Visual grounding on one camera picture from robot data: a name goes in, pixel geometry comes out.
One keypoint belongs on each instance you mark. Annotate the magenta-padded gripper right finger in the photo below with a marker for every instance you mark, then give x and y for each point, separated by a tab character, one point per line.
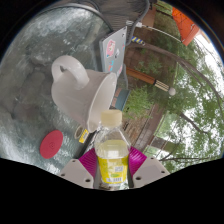
150	170

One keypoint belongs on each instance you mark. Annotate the wooden lamp post with globe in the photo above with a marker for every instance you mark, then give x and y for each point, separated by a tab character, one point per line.
146	79

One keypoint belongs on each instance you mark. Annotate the clear bottle with yellow label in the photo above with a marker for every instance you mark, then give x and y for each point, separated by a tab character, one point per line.
112	160

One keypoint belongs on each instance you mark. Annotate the orange patio umbrella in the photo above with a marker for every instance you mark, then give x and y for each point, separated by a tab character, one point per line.
185	26

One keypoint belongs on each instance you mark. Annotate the white ceramic mug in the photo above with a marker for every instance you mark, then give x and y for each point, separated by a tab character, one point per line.
78	96

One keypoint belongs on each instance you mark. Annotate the yellow and blue striped cone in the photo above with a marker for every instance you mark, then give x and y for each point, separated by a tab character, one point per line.
138	40

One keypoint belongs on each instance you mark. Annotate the silver laptop with stickers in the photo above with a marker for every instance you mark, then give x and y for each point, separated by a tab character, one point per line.
113	50

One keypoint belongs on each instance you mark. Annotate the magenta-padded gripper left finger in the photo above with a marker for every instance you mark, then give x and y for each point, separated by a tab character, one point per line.
76	172

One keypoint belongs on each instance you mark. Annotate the flat round red coaster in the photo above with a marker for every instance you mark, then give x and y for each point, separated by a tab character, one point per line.
51	144

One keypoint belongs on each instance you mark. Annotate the grey wicker patio chair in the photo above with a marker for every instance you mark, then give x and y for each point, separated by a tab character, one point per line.
123	13

